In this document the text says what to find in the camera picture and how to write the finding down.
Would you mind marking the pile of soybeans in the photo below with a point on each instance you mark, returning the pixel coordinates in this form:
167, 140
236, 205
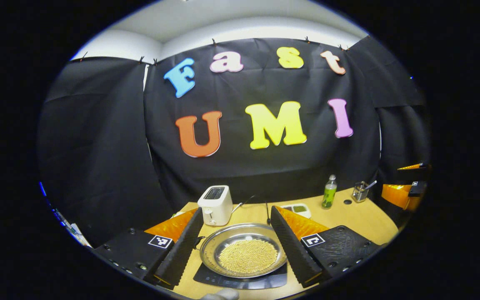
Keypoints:
248, 256

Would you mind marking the white toaster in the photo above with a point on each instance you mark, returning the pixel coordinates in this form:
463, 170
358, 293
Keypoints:
216, 206

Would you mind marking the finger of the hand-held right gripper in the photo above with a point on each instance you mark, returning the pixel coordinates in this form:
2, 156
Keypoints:
400, 195
419, 167

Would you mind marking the stainless steel pot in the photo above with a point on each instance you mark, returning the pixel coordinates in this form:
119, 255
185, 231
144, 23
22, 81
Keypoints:
240, 232

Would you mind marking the white divided bean tray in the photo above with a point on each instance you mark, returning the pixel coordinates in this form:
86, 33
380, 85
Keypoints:
300, 208

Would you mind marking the green label drink bottle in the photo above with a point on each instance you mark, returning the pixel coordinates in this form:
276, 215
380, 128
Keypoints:
329, 196

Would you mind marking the black backdrop cloth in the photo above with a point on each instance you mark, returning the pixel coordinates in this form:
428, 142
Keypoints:
111, 137

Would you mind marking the metal spoon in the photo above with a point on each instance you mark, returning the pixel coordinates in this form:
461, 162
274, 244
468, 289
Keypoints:
371, 184

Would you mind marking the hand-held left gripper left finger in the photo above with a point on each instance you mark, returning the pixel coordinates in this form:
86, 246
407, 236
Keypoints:
181, 254

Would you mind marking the black induction cooktop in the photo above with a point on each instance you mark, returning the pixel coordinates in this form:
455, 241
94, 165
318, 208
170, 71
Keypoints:
240, 283

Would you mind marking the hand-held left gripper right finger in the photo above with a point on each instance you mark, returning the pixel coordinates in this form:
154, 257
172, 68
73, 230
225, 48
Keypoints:
294, 254

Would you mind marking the white side desk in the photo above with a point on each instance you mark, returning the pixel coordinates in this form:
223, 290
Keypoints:
81, 236

